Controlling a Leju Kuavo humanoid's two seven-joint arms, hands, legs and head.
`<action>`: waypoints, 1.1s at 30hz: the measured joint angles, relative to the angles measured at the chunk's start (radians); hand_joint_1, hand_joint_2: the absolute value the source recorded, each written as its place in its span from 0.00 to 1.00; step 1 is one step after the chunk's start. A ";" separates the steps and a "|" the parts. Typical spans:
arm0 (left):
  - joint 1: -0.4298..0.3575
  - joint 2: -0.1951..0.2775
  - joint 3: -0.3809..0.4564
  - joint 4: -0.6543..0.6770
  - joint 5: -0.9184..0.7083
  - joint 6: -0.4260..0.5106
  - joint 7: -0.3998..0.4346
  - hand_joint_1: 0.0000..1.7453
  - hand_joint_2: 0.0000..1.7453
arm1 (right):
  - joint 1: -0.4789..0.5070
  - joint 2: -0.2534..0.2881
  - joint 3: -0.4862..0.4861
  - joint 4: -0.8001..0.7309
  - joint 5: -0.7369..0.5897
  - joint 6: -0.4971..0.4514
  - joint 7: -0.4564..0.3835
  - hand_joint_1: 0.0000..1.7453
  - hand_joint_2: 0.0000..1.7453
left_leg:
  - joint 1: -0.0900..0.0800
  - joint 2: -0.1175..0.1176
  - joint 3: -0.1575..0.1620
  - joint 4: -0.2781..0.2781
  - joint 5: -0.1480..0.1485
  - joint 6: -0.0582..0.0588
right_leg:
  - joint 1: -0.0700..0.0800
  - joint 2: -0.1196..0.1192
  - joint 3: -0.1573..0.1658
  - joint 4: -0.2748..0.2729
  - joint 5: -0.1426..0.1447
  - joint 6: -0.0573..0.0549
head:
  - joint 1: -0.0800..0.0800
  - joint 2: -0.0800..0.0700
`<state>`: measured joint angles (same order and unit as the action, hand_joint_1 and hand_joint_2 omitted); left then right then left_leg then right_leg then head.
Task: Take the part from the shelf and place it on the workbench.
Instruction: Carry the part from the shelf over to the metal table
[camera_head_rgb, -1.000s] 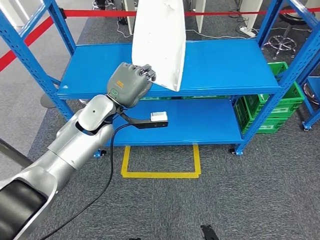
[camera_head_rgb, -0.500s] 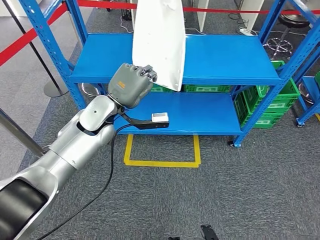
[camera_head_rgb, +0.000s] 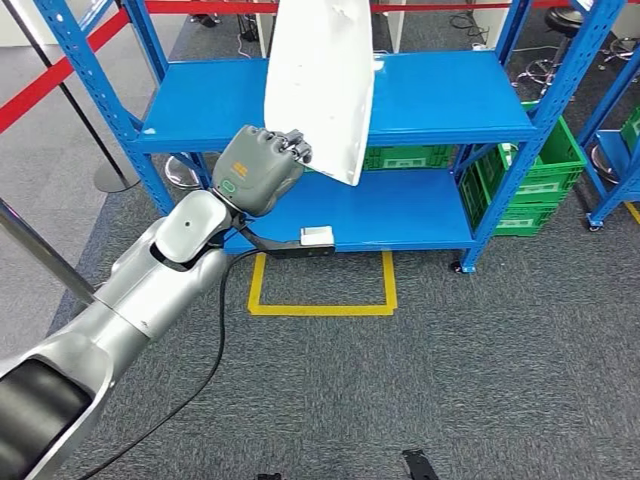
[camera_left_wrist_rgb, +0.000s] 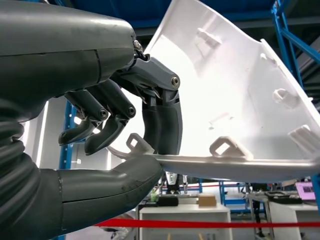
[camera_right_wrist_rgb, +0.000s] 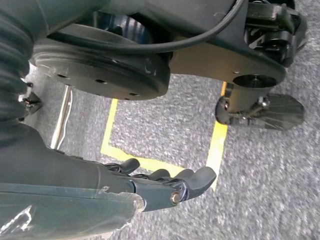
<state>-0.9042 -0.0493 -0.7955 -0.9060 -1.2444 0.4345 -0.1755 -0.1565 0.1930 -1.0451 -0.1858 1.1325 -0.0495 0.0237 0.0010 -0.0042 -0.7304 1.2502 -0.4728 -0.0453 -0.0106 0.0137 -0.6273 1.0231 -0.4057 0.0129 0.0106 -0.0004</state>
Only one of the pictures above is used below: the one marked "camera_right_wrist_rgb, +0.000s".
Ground black floor equipment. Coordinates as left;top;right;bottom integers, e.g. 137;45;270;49
18;81;43;115

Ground yellow floor tape square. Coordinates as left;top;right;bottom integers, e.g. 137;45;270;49
100;81;229;192

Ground black robot right foot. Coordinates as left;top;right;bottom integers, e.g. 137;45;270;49
214;93;305;131

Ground white floor cable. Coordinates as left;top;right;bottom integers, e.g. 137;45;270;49
57;90;74;151

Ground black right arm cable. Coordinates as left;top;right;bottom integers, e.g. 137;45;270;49
46;0;245;56

